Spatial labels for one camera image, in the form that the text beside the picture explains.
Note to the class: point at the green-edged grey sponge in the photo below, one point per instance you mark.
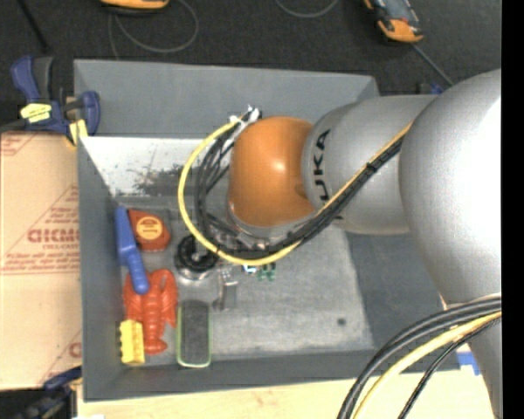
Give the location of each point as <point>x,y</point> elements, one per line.
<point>194,334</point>

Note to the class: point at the grey metal bin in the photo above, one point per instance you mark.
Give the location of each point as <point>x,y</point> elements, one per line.
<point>288,321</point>

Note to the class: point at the yellow toy brick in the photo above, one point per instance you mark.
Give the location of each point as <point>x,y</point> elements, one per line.
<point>132,343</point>

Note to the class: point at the red box with yellow label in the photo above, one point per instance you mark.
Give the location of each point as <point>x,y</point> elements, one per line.
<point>150,229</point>

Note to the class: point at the red toy lobster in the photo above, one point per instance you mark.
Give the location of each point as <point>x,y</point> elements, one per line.
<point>155,312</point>

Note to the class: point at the brown cardboard board, red print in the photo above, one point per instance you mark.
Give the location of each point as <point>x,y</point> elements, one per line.
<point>35,277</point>

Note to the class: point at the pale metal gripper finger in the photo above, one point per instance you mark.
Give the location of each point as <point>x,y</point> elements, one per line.
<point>229,296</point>
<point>226,272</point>

